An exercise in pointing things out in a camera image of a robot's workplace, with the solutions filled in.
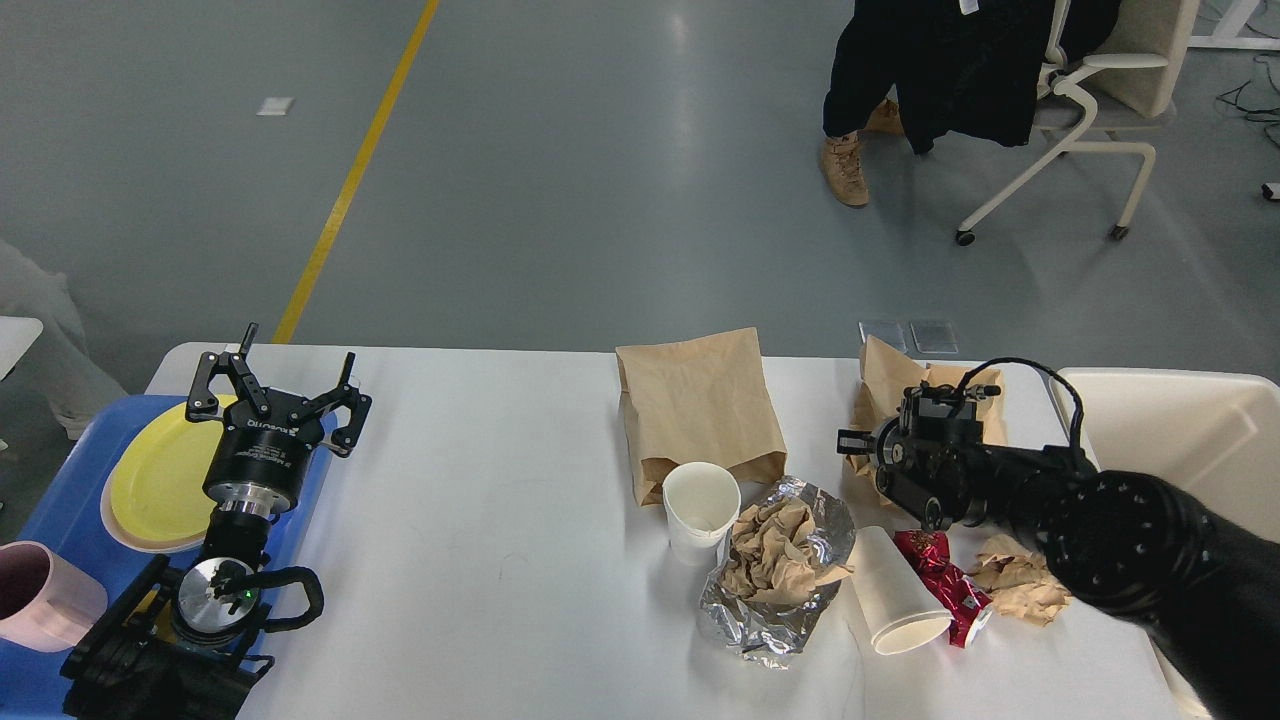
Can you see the floor outlet plates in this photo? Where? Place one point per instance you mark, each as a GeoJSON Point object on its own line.
{"type": "Point", "coordinates": [929, 337]}

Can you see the crumpled brown paper in foil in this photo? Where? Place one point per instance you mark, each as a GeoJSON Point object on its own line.
{"type": "Point", "coordinates": [772, 559]}

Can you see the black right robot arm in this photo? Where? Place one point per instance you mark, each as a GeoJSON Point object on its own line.
{"type": "Point", "coordinates": [1203, 587]}

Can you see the pink plate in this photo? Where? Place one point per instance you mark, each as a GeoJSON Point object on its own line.
{"type": "Point", "coordinates": [150, 517]}

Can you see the white plastic bin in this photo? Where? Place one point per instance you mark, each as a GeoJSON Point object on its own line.
{"type": "Point", "coordinates": [1215, 435]}

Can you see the small crumpled brown paper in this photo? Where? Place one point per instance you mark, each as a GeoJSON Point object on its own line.
{"type": "Point", "coordinates": [1019, 582]}

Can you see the person in black trousers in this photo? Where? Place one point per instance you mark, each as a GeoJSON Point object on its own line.
{"type": "Point", "coordinates": [859, 84]}

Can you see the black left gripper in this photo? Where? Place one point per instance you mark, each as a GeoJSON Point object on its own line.
{"type": "Point", "coordinates": [262, 462]}

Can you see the red snack wrapper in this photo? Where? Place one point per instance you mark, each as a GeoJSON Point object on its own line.
{"type": "Point", "coordinates": [928, 553]}

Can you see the pink mug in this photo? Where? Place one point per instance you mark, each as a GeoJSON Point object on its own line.
{"type": "Point", "coordinates": [47, 604]}

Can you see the lying white paper cup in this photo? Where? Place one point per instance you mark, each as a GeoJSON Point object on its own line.
{"type": "Point", "coordinates": [900, 613]}

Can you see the white office chair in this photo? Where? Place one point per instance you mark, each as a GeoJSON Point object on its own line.
{"type": "Point", "coordinates": [1087, 103]}

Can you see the yellow plastic plate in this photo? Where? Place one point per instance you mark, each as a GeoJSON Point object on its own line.
{"type": "Point", "coordinates": [170, 450]}

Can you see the crumpled aluminium foil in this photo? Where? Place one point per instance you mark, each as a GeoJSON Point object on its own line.
{"type": "Point", "coordinates": [768, 634]}

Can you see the brown paper bag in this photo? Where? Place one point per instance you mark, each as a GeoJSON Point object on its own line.
{"type": "Point", "coordinates": [702, 400]}
{"type": "Point", "coordinates": [885, 373]}

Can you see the white desk leg background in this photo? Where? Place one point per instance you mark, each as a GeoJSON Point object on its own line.
{"type": "Point", "coordinates": [1231, 30]}

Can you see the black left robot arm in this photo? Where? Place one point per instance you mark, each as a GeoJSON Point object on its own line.
{"type": "Point", "coordinates": [179, 642]}

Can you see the upright white paper cup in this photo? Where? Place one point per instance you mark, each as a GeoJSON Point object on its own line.
{"type": "Point", "coordinates": [702, 501]}

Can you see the person in white trousers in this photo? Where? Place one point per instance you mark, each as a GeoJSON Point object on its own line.
{"type": "Point", "coordinates": [76, 388]}

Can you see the white side table left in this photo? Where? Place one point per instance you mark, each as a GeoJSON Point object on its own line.
{"type": "Point", "coordinates": [18, 335]}

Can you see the black jacket on chair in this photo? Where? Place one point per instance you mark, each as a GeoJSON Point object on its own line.
{"type": "Point", "coordinates": [975, 74]}

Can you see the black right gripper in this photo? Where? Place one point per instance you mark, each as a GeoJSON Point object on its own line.
{"type": "Point", "coordinates": [884, 444]}

